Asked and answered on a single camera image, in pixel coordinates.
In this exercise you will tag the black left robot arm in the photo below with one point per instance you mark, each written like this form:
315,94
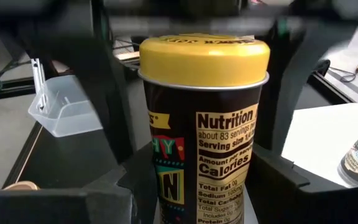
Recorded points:
26,25

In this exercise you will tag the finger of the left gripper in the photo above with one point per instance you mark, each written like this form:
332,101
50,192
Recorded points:
284,77
110,109

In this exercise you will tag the onion seasoning tin yellow lid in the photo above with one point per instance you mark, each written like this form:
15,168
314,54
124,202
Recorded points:
204,62

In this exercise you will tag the clear plastic bin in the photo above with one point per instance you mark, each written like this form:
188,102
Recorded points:
67,121

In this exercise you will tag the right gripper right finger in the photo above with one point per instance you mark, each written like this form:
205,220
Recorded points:
306,205

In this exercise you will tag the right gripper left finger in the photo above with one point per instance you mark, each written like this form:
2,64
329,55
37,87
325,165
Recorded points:
57,208

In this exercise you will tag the white plastic bin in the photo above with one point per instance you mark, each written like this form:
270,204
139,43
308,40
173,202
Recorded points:
315,137

